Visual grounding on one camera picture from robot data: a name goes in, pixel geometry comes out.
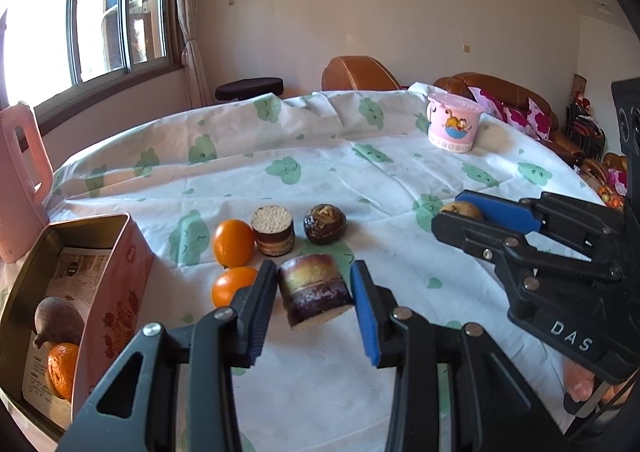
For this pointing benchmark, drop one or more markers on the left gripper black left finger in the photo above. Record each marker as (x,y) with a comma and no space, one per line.
(134,405)

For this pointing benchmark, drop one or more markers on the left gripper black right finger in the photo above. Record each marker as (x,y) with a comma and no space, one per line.
(455,389)

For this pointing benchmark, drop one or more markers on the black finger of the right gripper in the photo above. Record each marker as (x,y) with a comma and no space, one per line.
(525,211)
(534,275)

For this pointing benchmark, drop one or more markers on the large wrinkled orange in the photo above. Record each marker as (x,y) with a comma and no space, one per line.
(61,368)

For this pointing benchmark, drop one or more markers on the smooth orange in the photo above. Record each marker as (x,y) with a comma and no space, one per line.
(233,243)
(229,283)

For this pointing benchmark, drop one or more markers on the brown pear-shaped avocado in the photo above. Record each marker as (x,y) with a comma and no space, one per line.
(56,320)

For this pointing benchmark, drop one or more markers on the brown cylinder cake slice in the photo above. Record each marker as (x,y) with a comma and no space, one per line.
(273,229)

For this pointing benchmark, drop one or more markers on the dark brown walnut-like fruit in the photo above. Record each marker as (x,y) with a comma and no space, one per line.
(324,224)

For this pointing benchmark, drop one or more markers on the small yellow-brown round fruit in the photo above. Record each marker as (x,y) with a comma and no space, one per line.
(463,208)

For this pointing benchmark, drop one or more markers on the right human hand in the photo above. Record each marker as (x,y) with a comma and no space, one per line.
(579,384)

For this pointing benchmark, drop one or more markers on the pink floral cushion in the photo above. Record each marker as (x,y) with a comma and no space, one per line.
(532,121)

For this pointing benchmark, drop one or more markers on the pink metal tin box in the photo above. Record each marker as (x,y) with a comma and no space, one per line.
(100,265)

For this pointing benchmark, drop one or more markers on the pink cartoon cup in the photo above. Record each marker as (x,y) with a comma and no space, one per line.
(453,121)

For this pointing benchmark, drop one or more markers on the brown leather sofa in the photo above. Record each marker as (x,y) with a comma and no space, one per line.
(514,95)

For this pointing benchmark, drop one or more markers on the white cloud print tablecloth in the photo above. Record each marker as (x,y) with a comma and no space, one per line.
(165,221)

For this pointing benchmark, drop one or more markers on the brown leather armchair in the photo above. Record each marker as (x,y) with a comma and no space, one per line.
(357,72)

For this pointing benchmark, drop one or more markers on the pink electric kettle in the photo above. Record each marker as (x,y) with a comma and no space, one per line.
(23,216)

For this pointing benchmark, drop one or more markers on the dark round stool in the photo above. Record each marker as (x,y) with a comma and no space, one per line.
(245,89)

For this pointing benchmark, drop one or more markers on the sliding glass window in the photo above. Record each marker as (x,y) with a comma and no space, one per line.
(60,57)

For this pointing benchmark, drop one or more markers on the white right curtain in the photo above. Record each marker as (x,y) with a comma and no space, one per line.
(197,89)

